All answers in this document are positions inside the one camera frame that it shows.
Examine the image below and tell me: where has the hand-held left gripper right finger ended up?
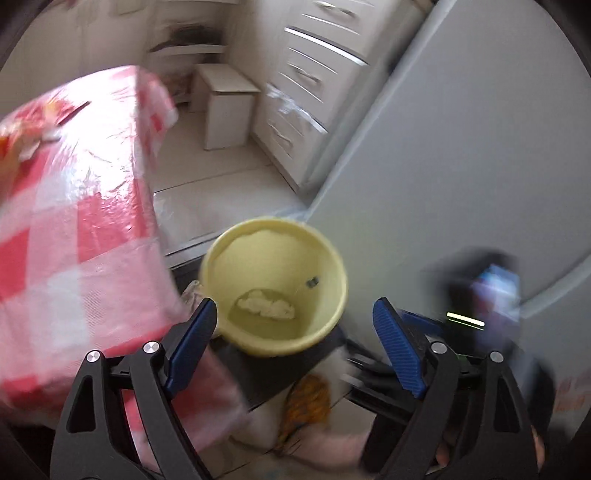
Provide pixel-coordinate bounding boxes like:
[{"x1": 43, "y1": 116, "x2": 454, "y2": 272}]
[{"x1": 360, "y1": 298, "x2": 541, "y2": 480}]

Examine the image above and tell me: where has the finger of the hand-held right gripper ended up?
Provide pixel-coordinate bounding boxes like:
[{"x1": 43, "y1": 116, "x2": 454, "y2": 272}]
[
  {"x1": 342, "y1": 353, "x2": 419, "y2": 416},
  {"x1": 399, "y1": 310, "x2": 446, "y2": 344}
]

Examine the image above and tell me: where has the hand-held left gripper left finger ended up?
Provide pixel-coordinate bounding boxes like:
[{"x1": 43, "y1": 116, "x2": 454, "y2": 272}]
[{"x1": 50, "y1": 298, "x2": 218, "y2": 480}]

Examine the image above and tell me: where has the white tissue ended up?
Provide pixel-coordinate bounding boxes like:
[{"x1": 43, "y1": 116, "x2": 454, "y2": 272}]
[{"x1": 237, "y1": 290, "x2": 296, "y2": 320}]

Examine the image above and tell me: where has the yellow plastic bowl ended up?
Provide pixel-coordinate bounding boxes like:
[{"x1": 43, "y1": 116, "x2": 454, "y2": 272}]
[{"x1": 199, "y1": 217, "x2": 348, "y2": 357}]

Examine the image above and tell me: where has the orange patterned slipper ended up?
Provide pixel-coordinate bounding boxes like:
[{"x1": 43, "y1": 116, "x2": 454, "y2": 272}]
[{"x1": 277, "y1": 374, "x2": 333, "y2": 455}]

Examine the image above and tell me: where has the white refrigerator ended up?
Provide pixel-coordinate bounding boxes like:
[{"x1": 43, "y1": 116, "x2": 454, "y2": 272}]
[{"x1": 307, "y1": 0, "x2": 591, "y2": 416}]

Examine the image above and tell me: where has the table with red checked tablecloth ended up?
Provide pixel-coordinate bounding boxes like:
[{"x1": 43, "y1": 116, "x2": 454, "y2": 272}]
[{"x1": 0, "y1": 65, "x2": 250, "y2": 462}]

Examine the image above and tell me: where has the clear plastic film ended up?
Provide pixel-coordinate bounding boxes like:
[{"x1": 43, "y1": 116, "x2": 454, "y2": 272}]
[{"x1": 265, "y1": 85, "x2": 328, "y2": 134}]

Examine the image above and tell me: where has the white drawer cabinet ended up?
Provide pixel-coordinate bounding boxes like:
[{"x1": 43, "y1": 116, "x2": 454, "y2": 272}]
[{"x1": 252, "y1": 0, "x2": 428, "y2": 192}]

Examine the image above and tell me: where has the white shelf unit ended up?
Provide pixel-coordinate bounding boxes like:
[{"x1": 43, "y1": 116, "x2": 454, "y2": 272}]
[{"x1": 148, "y1": 23, "x2": 229, "y2": 107}]

